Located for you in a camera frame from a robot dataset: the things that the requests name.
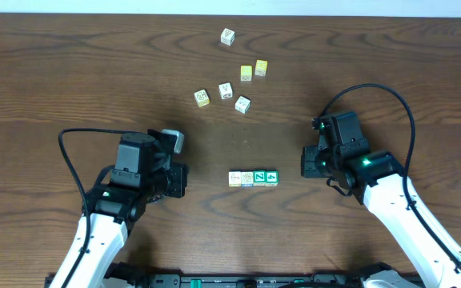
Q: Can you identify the yellow sided wooden block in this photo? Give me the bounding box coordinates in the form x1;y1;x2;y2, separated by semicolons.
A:
228;171;242;187

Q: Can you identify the green number 4 block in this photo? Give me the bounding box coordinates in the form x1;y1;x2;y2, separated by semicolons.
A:
265;170;279;186

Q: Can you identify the green letter N block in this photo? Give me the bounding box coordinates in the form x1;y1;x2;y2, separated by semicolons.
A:
253;170;267;186

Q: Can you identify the blue sided wooden block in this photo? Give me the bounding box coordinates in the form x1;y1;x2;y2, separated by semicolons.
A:
241;171;254;187

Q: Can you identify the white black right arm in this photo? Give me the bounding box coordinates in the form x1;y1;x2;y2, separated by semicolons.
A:
301;146;461;287

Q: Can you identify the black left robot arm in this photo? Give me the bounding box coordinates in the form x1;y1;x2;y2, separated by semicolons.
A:
45;130;188;287

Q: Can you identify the wooden block letter B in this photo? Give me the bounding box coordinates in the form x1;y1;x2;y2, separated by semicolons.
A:
194;89;210;107

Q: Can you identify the white wooden block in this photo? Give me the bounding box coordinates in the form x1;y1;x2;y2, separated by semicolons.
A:
235;96;251;114

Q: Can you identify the wooden block letter W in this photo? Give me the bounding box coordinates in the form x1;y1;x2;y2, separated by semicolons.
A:
218;82;233;99

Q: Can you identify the yellow top wooden block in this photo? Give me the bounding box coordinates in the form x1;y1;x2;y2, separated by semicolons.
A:
240;65;253;82

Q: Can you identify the wooden block number 3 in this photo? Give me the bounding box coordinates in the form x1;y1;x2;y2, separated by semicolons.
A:
220;28;235;46

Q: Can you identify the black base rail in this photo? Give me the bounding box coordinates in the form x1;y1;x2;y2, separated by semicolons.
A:
106;262;427;288

